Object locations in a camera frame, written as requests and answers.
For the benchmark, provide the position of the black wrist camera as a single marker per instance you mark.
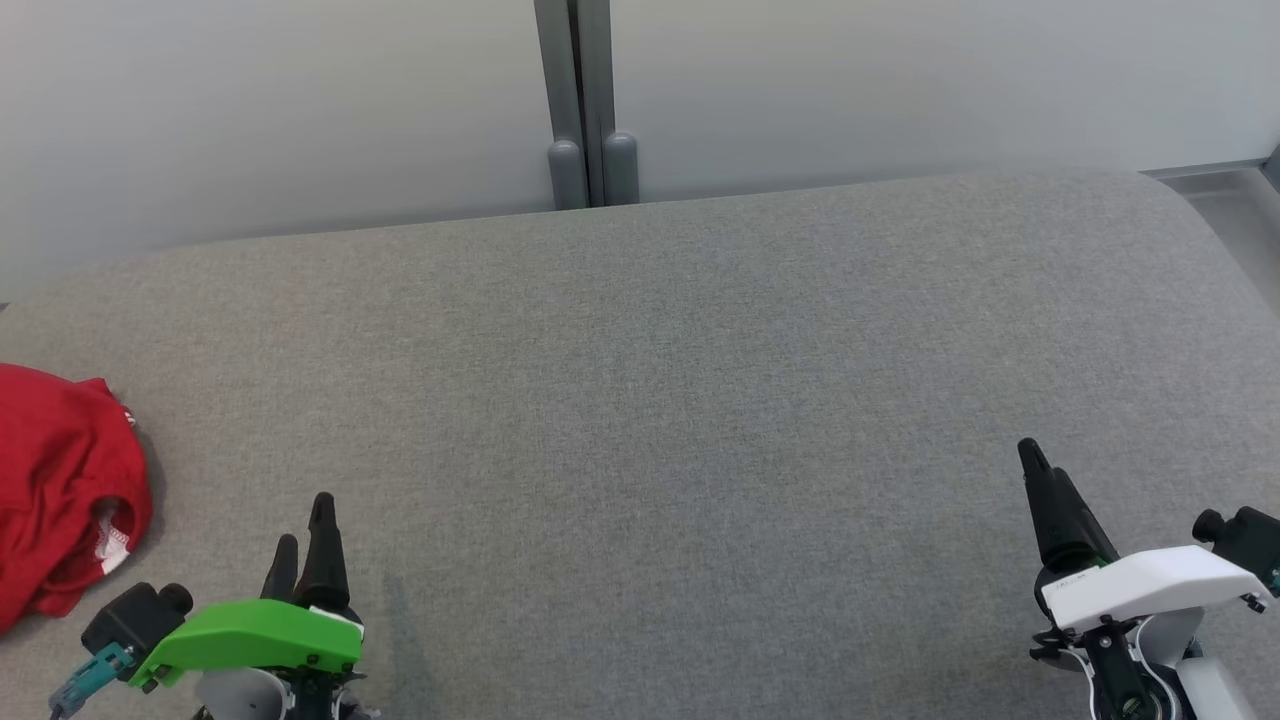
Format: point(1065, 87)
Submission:
point(135, 618)
point(1245, 540)

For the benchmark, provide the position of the red shorts white waistband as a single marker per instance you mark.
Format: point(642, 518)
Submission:
point(55, 470)

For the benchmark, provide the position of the grey vertical frame post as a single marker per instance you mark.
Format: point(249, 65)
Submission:
point(578, 70)

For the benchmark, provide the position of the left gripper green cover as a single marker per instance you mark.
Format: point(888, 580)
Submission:
point(250, 635)

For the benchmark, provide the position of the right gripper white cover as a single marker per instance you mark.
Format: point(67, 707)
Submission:
point(1140, 590)

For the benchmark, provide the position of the grey floor rail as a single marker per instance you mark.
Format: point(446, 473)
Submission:
point(1215, 170)

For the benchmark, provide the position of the grey fabric sofa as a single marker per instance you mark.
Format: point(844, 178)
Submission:
point(660, 400)

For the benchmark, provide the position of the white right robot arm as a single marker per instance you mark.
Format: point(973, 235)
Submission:
point(1220, 690)

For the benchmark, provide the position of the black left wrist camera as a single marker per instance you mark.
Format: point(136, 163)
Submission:
point(135, 618)

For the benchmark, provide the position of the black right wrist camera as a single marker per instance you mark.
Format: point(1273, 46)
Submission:
point(1245, 540)

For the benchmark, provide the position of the grey cylindrical stopper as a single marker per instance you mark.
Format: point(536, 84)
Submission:
point(566, 178)
point(621, 170)

